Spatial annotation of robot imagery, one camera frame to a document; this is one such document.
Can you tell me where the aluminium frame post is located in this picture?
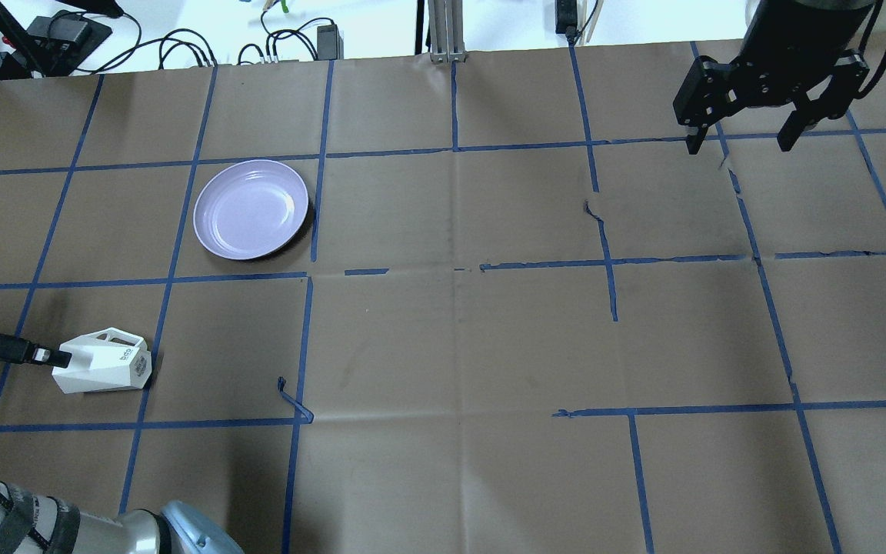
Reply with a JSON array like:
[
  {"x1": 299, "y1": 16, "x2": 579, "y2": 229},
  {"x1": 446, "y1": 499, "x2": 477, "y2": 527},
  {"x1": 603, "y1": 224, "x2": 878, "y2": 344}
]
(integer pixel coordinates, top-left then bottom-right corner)
[{"x1": 425, "y1": 0, "x2": 467, "y2": 65}]

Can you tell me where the white faceted cup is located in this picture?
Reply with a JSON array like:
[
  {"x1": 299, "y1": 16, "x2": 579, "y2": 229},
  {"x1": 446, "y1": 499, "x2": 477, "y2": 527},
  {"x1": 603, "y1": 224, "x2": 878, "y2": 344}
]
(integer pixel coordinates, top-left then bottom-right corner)
[{"x1": 52, "y1": 327, "x2": 154, "y2": 394}]

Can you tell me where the lavender plate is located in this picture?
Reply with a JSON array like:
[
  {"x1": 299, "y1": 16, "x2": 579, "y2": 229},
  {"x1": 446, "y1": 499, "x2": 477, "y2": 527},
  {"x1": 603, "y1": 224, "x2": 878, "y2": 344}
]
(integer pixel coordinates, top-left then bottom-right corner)
[{"x1": 192, "y1": 160, "x2": 311, "y2": 262}]

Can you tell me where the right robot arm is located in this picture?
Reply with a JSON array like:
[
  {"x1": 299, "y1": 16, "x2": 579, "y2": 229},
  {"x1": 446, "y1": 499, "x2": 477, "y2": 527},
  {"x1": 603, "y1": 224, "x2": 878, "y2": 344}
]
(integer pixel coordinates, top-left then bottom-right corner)
[{"x1": 674, "y1": 1, "x2": 886, "y2": 155}]

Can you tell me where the black power adapter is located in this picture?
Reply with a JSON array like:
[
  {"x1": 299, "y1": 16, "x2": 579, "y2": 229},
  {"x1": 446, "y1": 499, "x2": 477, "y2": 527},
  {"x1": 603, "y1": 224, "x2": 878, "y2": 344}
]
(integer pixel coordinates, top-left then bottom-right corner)
[{"x1": 315, "y1": 22, "x2": 342, "y2": 61}]

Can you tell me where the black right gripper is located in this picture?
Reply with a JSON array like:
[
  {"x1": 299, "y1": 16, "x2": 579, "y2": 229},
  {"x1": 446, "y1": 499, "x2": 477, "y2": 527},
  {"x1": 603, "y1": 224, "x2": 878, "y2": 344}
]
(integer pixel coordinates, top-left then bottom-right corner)
[{"x1": 672, "y1": 49, "x2": 871, "y2": 155}]

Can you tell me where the black cable bundle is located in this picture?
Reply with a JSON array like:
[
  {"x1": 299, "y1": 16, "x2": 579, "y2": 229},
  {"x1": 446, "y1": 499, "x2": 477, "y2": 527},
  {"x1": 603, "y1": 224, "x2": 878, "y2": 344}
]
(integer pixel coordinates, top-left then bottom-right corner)
[{"x1": 74, "y1": 12, "x2": 317, "y2": 74}]

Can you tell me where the black device box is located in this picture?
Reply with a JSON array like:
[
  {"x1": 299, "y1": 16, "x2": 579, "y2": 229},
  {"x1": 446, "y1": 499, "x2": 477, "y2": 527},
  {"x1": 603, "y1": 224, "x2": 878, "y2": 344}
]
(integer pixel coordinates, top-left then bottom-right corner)
[{"x1": 24, "y1": 10, "x2": 112, "y2": 77}]

